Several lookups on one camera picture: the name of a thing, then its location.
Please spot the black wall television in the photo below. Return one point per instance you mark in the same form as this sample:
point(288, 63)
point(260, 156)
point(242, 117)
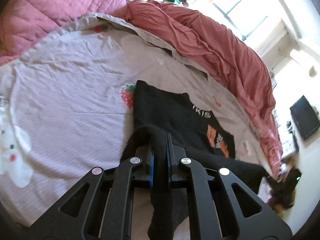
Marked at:
point(305, 118)

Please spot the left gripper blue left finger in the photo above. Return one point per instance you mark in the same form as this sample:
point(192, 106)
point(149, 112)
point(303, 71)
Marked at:
point(100, 204)

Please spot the red crumpled duvet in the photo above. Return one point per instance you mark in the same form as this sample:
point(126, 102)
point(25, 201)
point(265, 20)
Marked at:
point(226, 58)

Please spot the person's right hand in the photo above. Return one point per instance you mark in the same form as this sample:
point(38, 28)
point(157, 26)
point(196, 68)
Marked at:
point(280, 202)

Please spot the pink quilted pillow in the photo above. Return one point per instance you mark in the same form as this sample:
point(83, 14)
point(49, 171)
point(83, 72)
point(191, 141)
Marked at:
point(25, 22)

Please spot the mauve strawberry bear bedsheet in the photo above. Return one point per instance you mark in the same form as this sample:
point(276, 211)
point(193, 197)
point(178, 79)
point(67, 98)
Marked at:
point(66, 107)

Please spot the window with dark frame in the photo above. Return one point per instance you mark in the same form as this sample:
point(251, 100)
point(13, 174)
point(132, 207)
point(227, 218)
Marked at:
point(242, 16)

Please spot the black t-shirt orange cuffs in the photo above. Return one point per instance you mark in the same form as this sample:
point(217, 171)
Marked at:
point(157, 113)

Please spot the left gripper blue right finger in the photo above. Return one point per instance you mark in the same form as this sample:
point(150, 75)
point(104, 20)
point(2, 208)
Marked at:
point(220, 205)

